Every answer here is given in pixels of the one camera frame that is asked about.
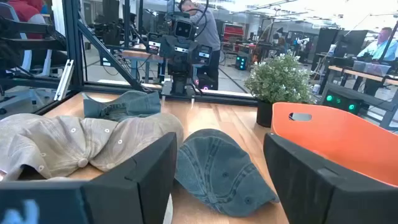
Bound wooden workbench blue legs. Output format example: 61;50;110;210
120;49;167;84

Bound dark blue-green cotton cap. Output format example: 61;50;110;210
174;128;280;218
82;90;162;122

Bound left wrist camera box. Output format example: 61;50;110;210
172;18;197;40

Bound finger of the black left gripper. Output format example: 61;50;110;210
145;32;163;55
195;44;213;66

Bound white office chair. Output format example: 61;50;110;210
0;2;53;77

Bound red tool cabinet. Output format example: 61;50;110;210
222;23;245;43

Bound white frame bracket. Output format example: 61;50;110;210
53;58;75;102

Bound potted green plant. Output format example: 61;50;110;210
244;51;317;128

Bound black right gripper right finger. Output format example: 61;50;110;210
263;133;398;224

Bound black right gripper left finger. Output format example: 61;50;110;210
0;131;178;224

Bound black box green lights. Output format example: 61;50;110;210
322;90;364;116

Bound orange plastic bin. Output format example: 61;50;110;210
270;101;398;188

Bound beige cotton cap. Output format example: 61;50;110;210
0;112;185;182

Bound clear plastic box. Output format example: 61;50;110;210
353;60;392;77

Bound person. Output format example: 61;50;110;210
178;0;222;91
7;0;47;40
356;27;398;62

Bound black box teal lights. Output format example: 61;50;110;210
234;54;249;71

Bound black computer monitor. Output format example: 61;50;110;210
334;29;369;58

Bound wooden desk grey frame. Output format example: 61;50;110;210
318;64;398;130

